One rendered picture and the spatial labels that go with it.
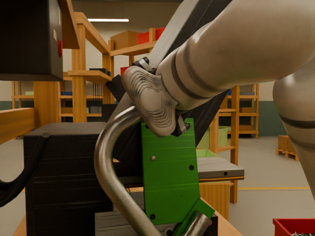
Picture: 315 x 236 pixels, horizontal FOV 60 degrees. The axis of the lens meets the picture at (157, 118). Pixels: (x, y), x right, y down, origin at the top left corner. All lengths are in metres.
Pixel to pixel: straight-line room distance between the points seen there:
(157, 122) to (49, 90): 1.02
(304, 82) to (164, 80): 0.15
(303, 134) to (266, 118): 10.10
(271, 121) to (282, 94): 10.18
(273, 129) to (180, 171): 9.98
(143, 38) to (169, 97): 3.88
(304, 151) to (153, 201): 0.34
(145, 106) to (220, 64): 0.11
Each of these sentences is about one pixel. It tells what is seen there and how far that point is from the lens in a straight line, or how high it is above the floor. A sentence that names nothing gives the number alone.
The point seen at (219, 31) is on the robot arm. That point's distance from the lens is 0.22.
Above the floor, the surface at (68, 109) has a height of 0.96.
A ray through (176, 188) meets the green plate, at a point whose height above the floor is 1.13.
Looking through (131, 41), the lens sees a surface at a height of 2.22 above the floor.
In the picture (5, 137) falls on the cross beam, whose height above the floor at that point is 1.20.
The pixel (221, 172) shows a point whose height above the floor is 1.12.
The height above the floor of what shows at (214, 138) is 0.86.
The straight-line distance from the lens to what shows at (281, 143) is 7.04.
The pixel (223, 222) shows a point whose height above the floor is 0.90.
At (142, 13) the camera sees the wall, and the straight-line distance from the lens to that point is 9.93.
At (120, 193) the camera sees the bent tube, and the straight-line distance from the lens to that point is 0.45.
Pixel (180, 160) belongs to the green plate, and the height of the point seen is 1.19.
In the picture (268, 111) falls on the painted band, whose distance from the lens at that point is 10.37.
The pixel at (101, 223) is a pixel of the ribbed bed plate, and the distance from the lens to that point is 0.57.
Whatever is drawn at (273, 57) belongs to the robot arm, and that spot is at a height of 1.34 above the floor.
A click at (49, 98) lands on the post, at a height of 1.32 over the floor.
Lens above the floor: 1.31
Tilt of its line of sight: 4 degrees down
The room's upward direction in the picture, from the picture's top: straight up
